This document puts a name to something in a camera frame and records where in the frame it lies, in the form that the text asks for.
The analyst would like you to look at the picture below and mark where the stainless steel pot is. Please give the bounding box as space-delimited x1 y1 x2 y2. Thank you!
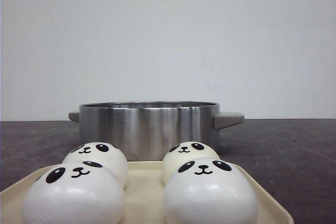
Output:
68 101 245 161

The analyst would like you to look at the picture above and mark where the panda bun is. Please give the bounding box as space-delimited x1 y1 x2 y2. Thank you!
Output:
163 158 258 223
22 161 125 223
62 142 129 188
161 141 220 185

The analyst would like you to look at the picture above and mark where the cream plastic tray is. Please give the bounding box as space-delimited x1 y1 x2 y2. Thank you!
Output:
1 161 294 223

